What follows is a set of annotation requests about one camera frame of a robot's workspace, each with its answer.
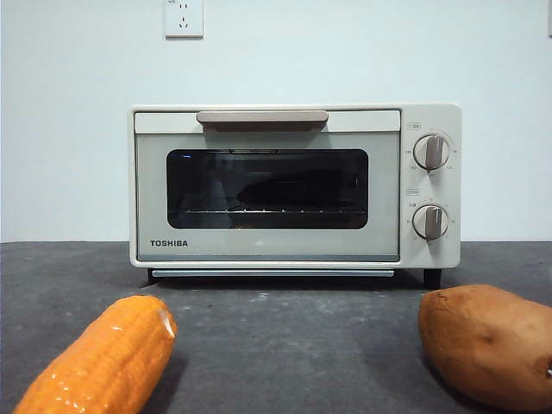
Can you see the purple eggplant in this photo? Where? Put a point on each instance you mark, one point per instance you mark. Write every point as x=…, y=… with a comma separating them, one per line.
x=297, y=190

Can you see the cream Toshiba toaster oven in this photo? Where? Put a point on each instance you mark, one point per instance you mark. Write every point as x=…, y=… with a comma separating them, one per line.
x=431, y=116

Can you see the silver oven crumb tray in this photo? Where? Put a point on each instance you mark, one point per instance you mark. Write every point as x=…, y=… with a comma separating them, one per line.
x=271, y=273

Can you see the oven timer knob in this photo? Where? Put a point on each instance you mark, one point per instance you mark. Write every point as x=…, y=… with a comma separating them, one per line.
x=430, y=222

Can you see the brown sweet potato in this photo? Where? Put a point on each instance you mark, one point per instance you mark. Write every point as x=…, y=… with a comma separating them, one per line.
x=483, y=340

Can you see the orange corn cob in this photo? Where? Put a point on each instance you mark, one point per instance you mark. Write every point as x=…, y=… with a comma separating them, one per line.
x=103, y=358

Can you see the white wall socket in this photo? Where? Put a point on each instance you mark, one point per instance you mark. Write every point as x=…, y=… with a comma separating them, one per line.
x=184, y=23

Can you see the oven temperature knob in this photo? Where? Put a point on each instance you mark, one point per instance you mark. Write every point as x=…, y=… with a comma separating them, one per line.
x=431, y=152

